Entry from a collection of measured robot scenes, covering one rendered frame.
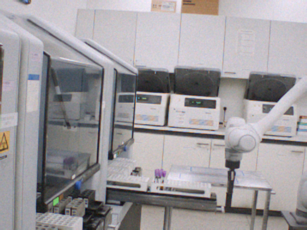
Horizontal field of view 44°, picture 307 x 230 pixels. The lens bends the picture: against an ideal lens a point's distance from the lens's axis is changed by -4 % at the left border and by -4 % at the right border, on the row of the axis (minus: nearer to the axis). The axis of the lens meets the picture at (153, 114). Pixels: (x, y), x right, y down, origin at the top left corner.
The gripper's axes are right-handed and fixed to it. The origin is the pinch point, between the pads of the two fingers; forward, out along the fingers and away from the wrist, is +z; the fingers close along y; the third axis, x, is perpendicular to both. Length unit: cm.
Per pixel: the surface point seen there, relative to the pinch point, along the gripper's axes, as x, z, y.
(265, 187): 22.3, -1.7, -24.9
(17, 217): -61, -19, 105
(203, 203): -12.6, 1.5, 6.6
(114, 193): -57, 1, 7
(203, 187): -13.3, -6.0, 2.9
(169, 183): -30.3, -6.2, 2.9
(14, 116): -61, -44, 109
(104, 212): -53, -2, 44
